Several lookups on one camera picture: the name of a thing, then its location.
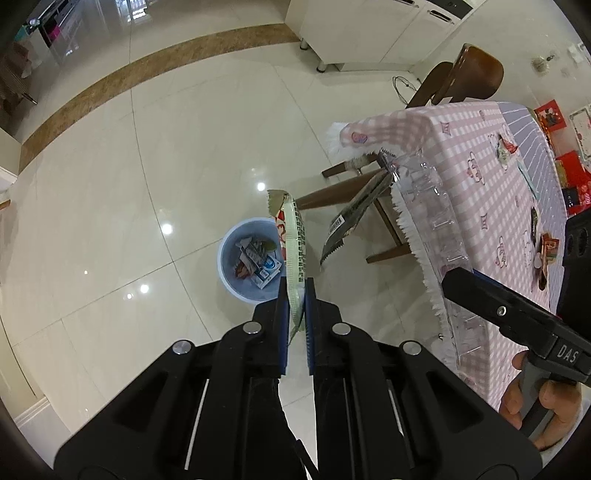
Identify clear plastic tray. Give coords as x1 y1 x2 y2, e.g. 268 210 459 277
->
391 151 487 368

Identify trash inside bin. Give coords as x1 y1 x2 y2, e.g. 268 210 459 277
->
235 237 283 290

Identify white green snack wrapper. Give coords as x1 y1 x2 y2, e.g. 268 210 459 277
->
267 189 307 342

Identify black silver snack wrapper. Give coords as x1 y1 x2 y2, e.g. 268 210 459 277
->
320 149 394 264

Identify red snack wrapper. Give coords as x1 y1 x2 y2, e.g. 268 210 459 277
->
496 135 518 171

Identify red gift bags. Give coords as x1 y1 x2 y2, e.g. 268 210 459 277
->
534 99 590 216

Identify blue trash bin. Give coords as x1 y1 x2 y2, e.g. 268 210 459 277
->
217 217 286 304

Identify white sideboard cabinet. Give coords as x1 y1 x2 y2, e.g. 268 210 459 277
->
286 0 483 73

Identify teal long wrapper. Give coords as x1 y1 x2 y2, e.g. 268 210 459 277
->
517 162 539 201

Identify person's right hand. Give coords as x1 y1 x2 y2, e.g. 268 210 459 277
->
499 351 584 452

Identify brown wooden chair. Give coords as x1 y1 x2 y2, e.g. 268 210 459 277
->
322 44 515 268

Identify pink checked tablecloth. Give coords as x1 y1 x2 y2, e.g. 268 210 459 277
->
328 101 567 406

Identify red paper packets pile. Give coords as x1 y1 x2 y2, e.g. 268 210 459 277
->
530 207 560 291

